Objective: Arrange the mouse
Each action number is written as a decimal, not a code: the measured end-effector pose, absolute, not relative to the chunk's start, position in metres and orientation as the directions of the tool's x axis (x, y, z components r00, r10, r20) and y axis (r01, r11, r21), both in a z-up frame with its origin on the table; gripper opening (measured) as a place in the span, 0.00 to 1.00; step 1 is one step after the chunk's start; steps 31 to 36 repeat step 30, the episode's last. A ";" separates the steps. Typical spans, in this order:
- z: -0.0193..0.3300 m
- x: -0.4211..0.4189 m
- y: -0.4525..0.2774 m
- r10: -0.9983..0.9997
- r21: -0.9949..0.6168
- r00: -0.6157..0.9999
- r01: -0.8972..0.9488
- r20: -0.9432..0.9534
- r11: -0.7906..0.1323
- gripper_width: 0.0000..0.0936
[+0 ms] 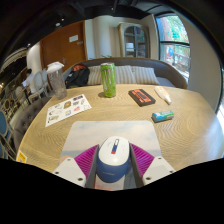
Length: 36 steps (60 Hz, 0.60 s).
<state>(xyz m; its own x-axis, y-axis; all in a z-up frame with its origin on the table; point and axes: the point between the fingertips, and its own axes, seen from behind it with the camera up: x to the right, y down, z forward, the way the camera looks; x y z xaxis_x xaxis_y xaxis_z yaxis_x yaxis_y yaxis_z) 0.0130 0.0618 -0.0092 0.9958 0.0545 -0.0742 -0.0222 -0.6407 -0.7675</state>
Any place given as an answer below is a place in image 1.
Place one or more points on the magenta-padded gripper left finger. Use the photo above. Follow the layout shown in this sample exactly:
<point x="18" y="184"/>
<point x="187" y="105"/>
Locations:
<point x="70" y="170"/>

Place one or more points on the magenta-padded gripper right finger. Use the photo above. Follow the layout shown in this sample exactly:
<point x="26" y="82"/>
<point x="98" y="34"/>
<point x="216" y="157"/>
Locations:
<point x="158" y="168"/>

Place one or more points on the blue and white computer mouse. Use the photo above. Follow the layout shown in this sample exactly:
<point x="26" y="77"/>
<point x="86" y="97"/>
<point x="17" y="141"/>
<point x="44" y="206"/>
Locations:
<point x="112" y="160"/>

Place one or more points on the yellow table sticker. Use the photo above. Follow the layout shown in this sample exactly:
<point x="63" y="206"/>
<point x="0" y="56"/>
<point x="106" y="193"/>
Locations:
<point x="21" y="157"/>

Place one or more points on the small teal packet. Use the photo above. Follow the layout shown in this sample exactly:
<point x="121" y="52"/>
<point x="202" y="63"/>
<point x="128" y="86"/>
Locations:
<point x="163" y="116"/>

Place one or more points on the white sticker sheet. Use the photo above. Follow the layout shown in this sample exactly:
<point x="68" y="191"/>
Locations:
<point x="66" y="110"/>

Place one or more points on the black box with red print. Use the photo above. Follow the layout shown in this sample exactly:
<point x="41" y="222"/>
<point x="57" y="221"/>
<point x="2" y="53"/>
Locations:
<point x="142" y="97"/>

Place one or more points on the white squeeze tube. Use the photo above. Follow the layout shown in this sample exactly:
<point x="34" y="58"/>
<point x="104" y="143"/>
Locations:
<point x="163" y="94"/>

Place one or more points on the blue round-back chairs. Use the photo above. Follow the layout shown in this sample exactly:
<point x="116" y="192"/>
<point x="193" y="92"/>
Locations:
<point x="3" y="126"/>

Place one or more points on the large glass window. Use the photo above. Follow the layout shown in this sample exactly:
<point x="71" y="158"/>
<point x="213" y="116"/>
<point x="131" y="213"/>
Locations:
<point x="220" y="110"/>
<point x="173" y="46"/>

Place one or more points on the white dining chairs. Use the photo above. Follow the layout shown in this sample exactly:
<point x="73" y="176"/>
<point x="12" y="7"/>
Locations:
<point x="40" y="88"/>

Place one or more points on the clear shaker bottle white lid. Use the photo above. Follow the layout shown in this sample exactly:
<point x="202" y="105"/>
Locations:
<point x="58" y="83"/>

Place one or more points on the black backpack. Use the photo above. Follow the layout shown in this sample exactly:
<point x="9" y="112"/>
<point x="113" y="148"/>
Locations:
<point x="77" y="77"/>

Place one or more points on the striped cushion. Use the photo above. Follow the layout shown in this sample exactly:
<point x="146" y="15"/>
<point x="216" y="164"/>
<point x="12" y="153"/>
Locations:
<point x="125" y="75"/>
<point x="94" y="76"/>
<point x="146" y="76"/>

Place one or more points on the grey curved sofa bench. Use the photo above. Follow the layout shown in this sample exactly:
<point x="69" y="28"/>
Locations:
<point x="170" y="75"/>

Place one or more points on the green drink can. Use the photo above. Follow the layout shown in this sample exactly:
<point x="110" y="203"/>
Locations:
<point x="108" y="80"/>

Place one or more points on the person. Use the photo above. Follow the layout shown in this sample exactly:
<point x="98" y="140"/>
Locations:
<point x="29" y="80"/>

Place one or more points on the brown wooden door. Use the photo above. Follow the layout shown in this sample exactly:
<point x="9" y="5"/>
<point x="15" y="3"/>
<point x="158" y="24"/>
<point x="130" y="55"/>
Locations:
<point x="60" y="50"/>

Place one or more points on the glass-front cabinet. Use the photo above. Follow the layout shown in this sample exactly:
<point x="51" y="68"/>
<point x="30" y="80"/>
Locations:
<point x="133" y="40"/>

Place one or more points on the white door sign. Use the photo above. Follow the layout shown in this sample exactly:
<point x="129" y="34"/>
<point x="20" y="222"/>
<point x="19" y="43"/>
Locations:
<point x="73" y="38"/>

